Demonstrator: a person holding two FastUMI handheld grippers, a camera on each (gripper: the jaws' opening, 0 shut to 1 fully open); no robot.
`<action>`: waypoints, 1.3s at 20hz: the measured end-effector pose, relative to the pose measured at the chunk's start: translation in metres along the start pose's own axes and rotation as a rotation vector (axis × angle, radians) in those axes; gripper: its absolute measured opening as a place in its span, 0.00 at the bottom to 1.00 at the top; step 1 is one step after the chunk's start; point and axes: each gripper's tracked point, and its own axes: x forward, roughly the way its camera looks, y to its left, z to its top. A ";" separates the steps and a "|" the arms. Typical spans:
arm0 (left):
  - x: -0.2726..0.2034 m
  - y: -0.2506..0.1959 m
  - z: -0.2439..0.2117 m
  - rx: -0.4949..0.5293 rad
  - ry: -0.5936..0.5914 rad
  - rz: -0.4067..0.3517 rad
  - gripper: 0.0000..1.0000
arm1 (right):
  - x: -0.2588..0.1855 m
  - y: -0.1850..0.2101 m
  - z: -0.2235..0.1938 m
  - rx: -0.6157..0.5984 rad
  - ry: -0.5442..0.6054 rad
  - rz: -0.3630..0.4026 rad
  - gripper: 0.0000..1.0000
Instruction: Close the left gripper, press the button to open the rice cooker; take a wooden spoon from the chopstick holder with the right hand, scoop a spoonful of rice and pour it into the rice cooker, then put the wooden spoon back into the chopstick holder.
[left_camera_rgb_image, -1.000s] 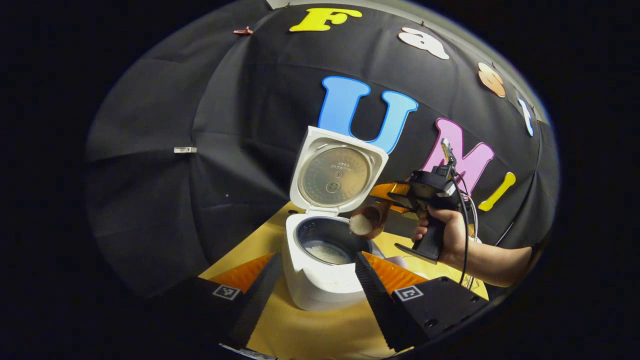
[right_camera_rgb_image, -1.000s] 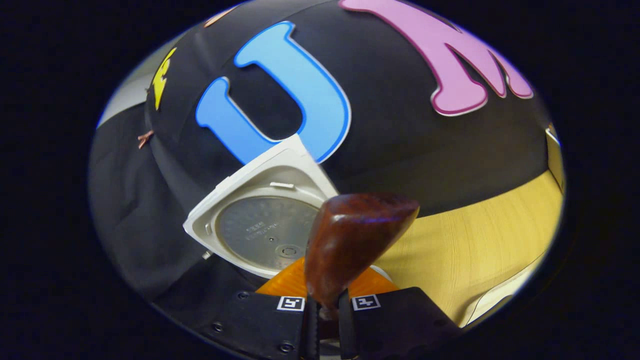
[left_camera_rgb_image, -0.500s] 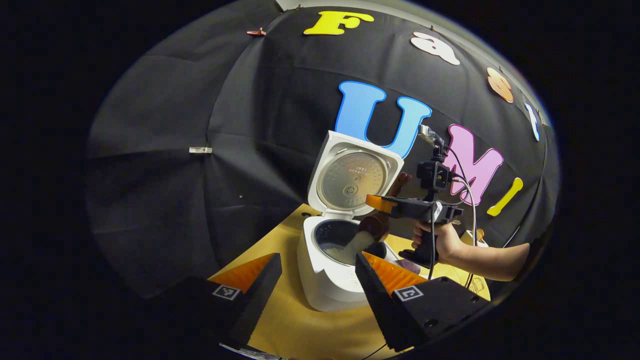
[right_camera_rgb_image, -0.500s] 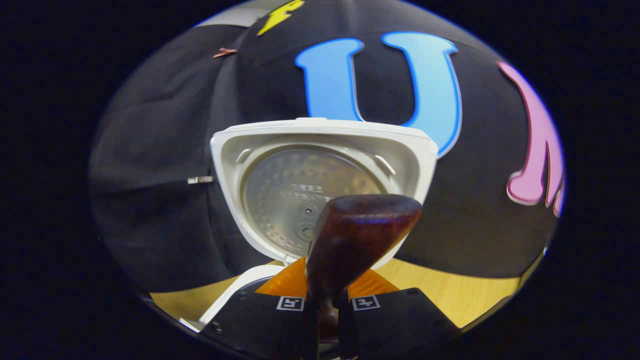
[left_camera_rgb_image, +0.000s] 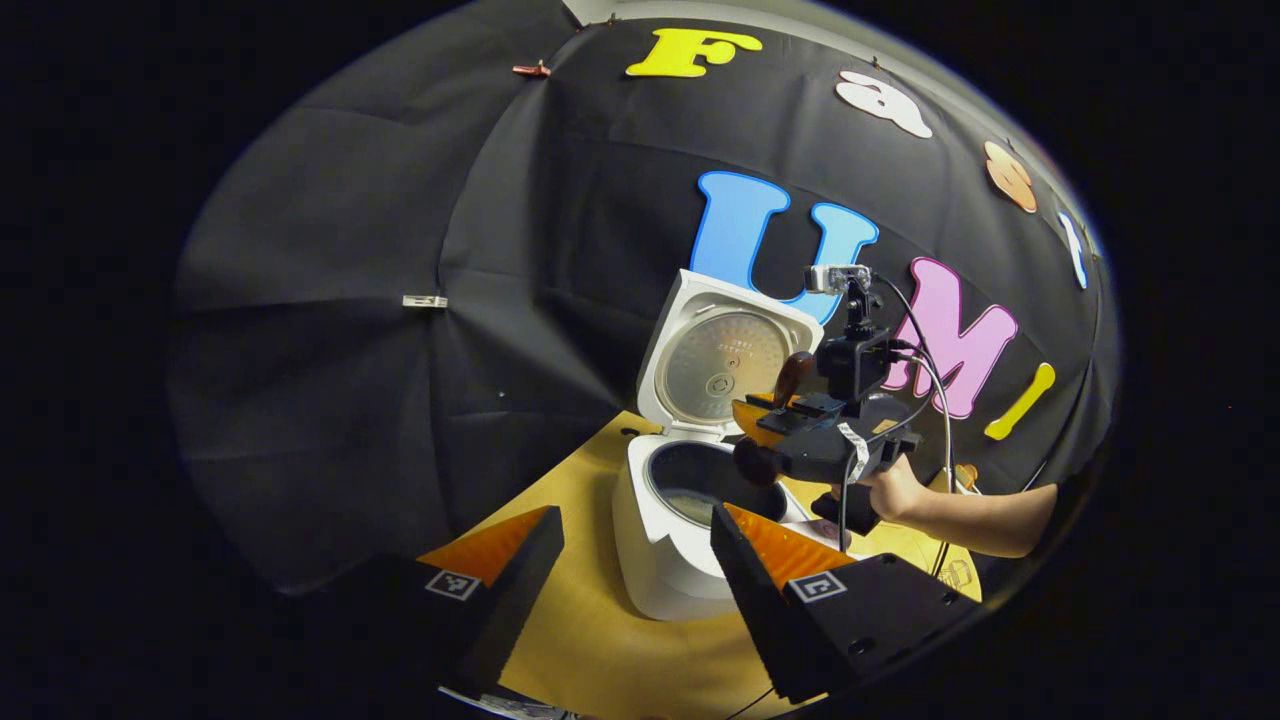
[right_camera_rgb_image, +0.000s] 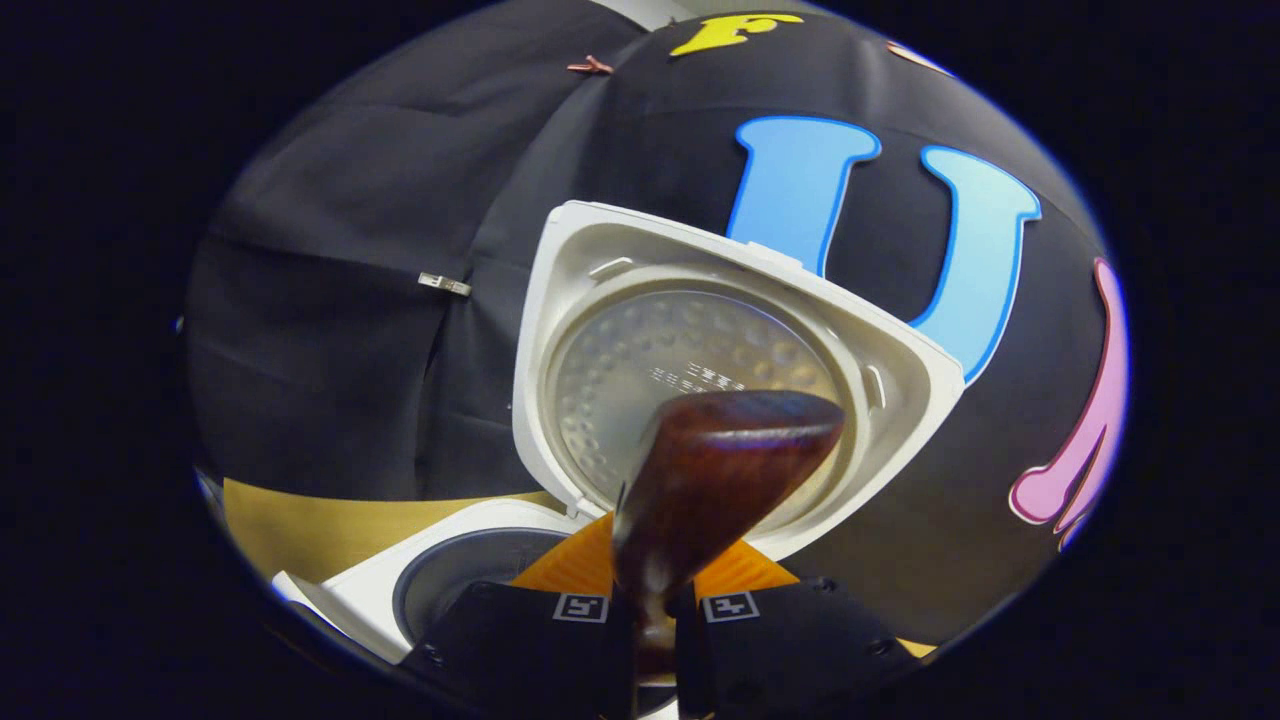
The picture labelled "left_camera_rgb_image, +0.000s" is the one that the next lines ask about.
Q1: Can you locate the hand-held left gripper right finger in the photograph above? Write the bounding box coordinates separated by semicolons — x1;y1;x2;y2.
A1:
710;502;986;706

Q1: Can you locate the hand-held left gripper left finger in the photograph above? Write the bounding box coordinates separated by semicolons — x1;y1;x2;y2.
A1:
300;505;566;701

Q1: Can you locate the brown wooden spoon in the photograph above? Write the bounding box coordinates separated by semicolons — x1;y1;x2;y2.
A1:
733;351;816;488

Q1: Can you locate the white rice cooker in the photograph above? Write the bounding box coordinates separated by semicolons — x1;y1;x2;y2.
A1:
612;268;851;623

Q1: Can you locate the black backdrop cloth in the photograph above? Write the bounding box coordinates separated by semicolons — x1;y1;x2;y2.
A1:
168;0;1121;601

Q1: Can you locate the gripper camera cable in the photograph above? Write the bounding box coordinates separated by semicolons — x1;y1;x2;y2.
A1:
870;275;956;581

